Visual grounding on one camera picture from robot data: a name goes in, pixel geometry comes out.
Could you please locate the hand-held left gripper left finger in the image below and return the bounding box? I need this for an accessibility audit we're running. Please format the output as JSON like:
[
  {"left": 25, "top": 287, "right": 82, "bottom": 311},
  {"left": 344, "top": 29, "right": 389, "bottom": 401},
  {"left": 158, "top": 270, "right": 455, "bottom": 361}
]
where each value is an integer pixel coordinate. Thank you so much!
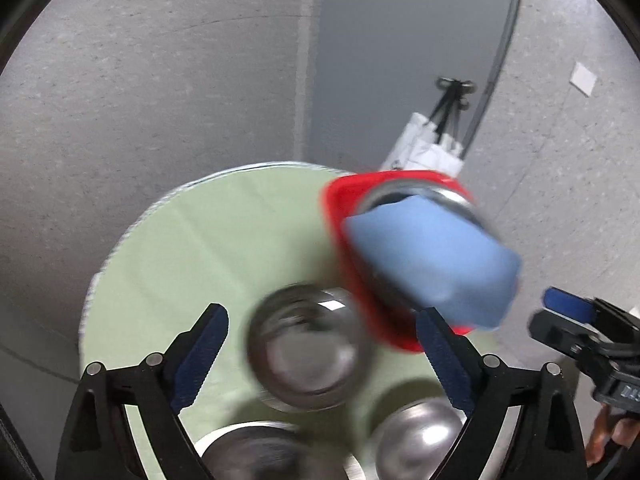
[{"left": 55, "top": 303, "right": 231, "bottom": 480}]

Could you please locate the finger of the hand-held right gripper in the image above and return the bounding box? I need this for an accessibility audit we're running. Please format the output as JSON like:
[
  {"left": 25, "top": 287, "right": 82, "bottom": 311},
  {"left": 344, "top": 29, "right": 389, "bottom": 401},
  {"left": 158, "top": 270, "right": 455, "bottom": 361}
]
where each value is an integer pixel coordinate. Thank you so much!
[
  {"left": 542, "top": 286, "right": 597, "bottom": 322},
  {"left": 529, "top": 309, "right": 588, "bottom": 358}
]

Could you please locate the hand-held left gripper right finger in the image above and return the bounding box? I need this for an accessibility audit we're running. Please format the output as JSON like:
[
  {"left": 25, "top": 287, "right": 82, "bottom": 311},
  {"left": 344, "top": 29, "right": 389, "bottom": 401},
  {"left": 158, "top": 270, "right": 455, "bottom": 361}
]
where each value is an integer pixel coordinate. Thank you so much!
[{"left": 415, "top": 307, "right": 587, "bottom": 480}]

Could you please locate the steel bowl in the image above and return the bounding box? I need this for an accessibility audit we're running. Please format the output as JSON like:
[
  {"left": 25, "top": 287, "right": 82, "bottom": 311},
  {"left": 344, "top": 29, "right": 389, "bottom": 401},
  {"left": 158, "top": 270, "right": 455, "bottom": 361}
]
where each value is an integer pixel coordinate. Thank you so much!
[
  {"left": 367, "top": 397, "right": 466, "bottom": 480},
  {"left": 357, "top": 180, "right": 502, "bottom": 242},
  {"left": 246, "top": 284, "right": 374, "bottom": 414}
]

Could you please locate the person's right hand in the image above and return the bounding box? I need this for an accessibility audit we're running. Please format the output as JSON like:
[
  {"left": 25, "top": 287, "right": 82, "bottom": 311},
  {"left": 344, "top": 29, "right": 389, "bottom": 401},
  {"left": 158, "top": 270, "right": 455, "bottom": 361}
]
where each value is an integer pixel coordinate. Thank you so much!
[{"left": 585, "top": 404, "right": 637, "bottom": 467}]

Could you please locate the blue cloth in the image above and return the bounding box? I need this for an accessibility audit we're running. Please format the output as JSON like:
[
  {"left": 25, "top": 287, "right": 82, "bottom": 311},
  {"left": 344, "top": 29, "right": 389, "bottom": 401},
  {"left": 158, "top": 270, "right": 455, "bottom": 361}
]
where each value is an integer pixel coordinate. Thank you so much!
[{"left": 345, "top": 196, "right": 524, "bottom": 332}]

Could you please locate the steel plate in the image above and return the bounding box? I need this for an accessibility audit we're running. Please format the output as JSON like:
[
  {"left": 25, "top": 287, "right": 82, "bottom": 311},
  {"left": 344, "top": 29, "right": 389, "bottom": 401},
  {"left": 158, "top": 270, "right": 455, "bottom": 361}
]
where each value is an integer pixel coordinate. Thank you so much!
[{"left": 192, "top": 422, "right": 368, "bottom": 480}]

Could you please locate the red plastic basket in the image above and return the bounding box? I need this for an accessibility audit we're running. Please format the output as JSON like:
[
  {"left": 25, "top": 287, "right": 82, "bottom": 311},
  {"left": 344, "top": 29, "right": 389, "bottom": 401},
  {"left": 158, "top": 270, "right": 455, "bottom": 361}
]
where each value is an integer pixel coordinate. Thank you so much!
[{"left": 322, "top": 170, "right": 482, "bottom": 357}]

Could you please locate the white bag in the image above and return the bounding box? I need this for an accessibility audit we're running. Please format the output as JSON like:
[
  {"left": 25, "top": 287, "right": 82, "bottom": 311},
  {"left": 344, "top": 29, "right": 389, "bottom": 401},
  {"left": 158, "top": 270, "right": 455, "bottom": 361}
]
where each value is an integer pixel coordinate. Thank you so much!
[{"left": 380, "top": 112, "right": 465, "bottom": 177}]

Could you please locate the white paper sheet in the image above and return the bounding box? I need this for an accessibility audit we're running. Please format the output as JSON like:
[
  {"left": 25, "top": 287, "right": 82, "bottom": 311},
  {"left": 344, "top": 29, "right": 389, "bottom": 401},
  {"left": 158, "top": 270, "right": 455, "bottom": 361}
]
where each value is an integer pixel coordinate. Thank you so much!
[{"left": 570, "top": 61, "right": 599, "bottom": 97}]

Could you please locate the black tripod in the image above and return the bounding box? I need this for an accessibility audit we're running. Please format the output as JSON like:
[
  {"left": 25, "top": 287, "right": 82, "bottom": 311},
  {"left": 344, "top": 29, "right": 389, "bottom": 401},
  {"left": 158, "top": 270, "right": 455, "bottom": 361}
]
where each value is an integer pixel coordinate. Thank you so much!
[{"left": 430, "top": 76, "right": 477, "bottom": 147}]

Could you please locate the black cable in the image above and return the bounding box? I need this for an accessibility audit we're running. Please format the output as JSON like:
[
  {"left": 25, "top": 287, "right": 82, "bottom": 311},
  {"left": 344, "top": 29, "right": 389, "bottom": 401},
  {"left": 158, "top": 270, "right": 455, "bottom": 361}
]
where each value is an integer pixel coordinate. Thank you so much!
[{"left": 462, "top": 0, "right": 528, "bottom": 157}]

